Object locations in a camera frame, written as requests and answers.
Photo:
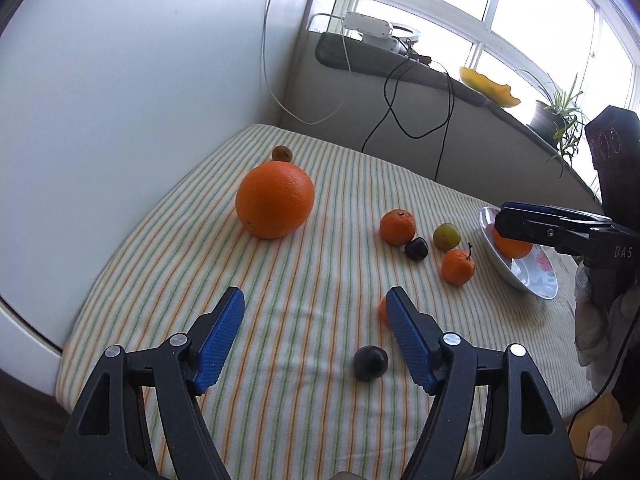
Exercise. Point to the potted plant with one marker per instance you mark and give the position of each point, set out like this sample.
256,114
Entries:
542,120

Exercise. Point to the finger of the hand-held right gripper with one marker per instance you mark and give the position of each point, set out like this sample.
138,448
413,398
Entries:
575,217
525,227

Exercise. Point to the green plum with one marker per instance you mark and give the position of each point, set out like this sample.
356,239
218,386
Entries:
446,236

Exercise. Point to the small brown fruit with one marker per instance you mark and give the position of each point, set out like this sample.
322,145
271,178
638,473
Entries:
281,153

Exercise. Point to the yellow dish on sill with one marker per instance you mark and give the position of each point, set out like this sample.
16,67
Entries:
487,87

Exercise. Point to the mandarin with stem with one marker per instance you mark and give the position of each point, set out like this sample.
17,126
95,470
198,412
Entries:
457,267

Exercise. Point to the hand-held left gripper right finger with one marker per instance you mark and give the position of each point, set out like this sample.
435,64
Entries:
407,345

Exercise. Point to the striped cloth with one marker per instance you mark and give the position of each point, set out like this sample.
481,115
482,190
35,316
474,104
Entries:
300,280

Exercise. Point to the white plug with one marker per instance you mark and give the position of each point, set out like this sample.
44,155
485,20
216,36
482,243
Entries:
398,46

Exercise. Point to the large orange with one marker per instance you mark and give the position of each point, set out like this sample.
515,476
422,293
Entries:
275,200
511,246

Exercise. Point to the small mandarin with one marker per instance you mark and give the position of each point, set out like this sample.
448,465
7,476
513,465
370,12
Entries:
383,312

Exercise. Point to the white power adapter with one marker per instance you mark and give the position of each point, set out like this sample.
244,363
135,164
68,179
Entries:
365,24

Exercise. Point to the person's right hand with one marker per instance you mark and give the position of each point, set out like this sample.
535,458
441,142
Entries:
595,320

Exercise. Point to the white window frame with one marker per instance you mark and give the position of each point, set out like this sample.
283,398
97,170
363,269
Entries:
425,7

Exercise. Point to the white floral bowl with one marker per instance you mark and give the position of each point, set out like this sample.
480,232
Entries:
537,277

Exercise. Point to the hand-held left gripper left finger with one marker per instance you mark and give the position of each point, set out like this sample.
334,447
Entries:
222,340

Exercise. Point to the black connector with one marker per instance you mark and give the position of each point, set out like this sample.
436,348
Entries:
421,58

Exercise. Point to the dark plum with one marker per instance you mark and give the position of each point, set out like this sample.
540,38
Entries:
370,362
416,249

